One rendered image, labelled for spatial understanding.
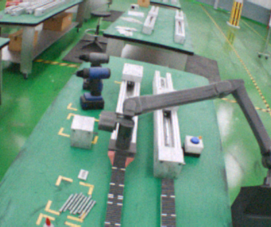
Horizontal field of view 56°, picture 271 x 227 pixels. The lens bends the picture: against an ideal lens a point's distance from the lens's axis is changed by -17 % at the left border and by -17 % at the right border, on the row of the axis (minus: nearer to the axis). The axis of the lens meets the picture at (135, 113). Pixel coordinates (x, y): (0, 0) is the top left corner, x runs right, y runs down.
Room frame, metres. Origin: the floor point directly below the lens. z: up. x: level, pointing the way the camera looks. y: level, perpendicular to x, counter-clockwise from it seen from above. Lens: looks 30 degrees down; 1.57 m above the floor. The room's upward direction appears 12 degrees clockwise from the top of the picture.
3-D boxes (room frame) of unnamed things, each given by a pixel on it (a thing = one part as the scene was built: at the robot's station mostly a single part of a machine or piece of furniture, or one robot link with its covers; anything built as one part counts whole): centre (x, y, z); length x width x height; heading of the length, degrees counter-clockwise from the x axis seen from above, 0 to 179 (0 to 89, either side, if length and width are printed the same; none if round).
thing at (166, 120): (1.39, -0.14, 0.82); 0.80 x 0.10 x 0.09; 3
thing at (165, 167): (0.95, -0.18, 0.83); 0.12 x 0.09 x 0.10; 93
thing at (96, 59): (1.54, 0.30, 0.89); 0.20 x 0.08 x 0.22; 103
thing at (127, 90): (1.38, 0.05, 0.82); 0.80 x 0.10 x 0.09; 3
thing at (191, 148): (1.12, -0.28, 0.81); 0.10 x 0.08 x 0.06; 93
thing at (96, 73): (1.33, 0.25, 0.89); 0.20 x 0.08 x 0.22; 115
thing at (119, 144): (0.91, 0.02, 0.91); 0.10 x 0.07 x 0.07; 94
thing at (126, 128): (0.91, 0.03, 0.98); 0.07 x 0.06 x 0.07; 90
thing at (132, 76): (1.63, 0.06, 0.87); 0.16 x 0.11 x 0.07; 3
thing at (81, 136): (1.04, 0.19, 0.83); 0.11 x 0.10 x 0.10; 97
